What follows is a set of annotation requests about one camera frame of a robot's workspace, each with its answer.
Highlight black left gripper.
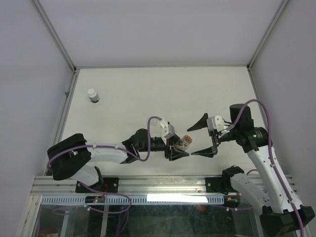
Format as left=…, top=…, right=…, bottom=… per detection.
left=138, top=135, right=189, bottom=160

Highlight clear bottle orange pills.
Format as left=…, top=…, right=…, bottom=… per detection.
left=174, top=135, right=192, bottom=151

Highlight white cap pill bottle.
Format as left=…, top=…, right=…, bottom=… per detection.
left=87, top=88, right=100, bottom=103

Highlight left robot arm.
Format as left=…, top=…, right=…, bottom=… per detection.
left=47, top=128, right=189, bottom=192

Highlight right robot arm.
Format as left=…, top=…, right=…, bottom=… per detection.
left=188, top=103, right=316, bottom=237

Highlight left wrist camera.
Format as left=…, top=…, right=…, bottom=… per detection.
left=159, top=118, right=175, bottom=139

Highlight aluminium frame rail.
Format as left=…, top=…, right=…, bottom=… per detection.
left=31, top=174, right=297, bottom=196

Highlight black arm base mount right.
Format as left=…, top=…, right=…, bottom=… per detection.
left=205, top=177, right=237, bottom=195

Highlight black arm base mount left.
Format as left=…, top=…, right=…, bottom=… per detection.
left=75, top=177, right=119, bottom=193

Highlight grey slotted cable duct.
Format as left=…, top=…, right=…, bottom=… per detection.
left=41, top=194, right=224, bottom=206

